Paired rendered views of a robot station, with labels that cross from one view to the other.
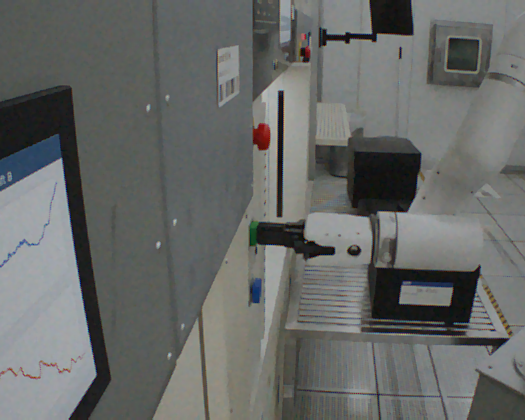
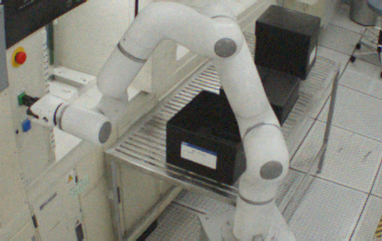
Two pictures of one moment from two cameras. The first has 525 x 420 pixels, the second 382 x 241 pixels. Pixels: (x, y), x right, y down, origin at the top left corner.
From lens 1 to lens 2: 1.21 m
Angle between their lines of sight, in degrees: 22
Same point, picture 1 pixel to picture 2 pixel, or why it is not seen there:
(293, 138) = not seen: hidden behind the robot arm
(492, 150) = (104, 84)
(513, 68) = (125, 40)
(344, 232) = (43, 110)
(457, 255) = (85, 135)
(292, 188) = not seen: hidden behind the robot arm
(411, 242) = (66, 122)
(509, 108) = (116, 64)
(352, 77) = not seen: outside the picture
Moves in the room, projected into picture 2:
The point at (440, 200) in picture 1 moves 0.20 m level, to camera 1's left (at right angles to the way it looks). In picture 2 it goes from (109, 101) to (54, 88)
